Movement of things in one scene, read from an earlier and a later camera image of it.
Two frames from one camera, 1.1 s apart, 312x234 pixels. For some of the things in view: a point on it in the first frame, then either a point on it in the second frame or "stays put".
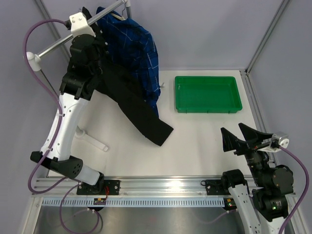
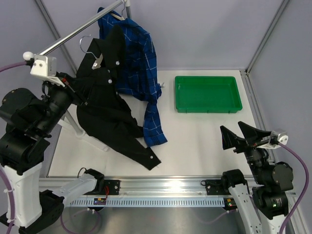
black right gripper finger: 230,142 stays put
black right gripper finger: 249,134 stays put
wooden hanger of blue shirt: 119,17 stays put
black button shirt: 122,92 → 103,114
